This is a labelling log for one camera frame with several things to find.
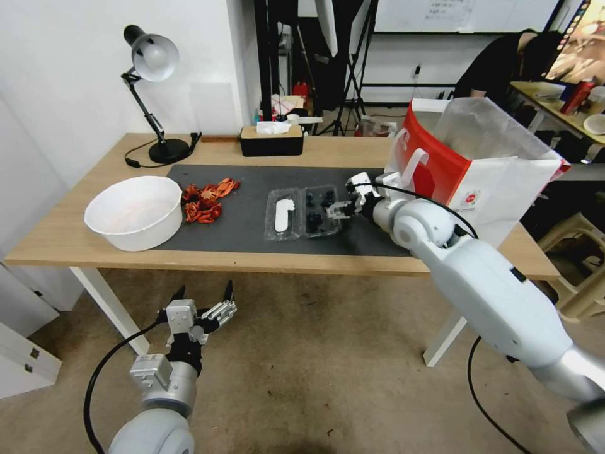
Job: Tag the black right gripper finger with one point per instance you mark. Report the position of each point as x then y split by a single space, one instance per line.
341 205
339 215

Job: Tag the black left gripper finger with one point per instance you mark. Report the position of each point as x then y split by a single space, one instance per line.
178 293
222 313

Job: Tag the clear plastic takeout container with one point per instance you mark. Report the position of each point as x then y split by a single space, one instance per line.
298 201

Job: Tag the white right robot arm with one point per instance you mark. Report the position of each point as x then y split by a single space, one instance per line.
496 293

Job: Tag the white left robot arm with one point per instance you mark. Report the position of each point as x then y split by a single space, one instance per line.
158 425

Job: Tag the white label in container lid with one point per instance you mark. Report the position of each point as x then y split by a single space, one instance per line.
281 217

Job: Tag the clear plastic bag with goods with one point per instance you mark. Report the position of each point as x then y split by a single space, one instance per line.
378 126

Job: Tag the black tissue box wooden lid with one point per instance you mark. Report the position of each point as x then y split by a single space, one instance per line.
271 146

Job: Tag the red white takeout bag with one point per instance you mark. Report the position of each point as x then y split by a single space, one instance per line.
491 189

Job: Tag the dark blueberry cluster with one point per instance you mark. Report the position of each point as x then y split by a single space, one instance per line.
310 198
327 196

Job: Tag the large white bowl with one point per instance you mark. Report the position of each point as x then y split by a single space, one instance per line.
137 231

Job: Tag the dark grey table mat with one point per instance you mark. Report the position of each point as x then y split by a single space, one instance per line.
246 236

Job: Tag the red crayfish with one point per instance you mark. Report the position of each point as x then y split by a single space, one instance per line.
208 193
228 185
193 212
190 192
212 213

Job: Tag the white tissue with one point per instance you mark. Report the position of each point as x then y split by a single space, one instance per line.
269 127

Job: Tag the black light stand tripod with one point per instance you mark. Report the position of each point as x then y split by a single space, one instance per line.
353 71

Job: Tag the black desk lamp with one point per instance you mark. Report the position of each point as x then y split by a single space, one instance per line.
168 151

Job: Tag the wooden table with white legs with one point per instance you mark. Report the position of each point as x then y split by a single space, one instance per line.
118 156

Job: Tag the white cabinet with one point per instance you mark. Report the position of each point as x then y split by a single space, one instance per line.
19 302

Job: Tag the white softbox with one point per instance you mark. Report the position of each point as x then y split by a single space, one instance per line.
328 23

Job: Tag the person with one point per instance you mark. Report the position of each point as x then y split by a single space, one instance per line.
496 61

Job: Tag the yellow side table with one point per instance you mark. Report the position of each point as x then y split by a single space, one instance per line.
543 92

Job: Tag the beige plastic stool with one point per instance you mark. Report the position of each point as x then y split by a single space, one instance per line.
586 284

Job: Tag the red bottle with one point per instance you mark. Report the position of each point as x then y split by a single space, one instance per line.
576 97

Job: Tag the white plate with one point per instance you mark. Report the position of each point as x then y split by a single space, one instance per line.
596 125

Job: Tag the colourful display screen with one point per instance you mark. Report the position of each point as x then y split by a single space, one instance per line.
581 42

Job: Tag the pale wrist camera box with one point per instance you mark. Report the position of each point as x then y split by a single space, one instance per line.
182 316
364 186

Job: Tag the white wall board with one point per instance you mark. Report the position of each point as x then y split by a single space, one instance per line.
472 14

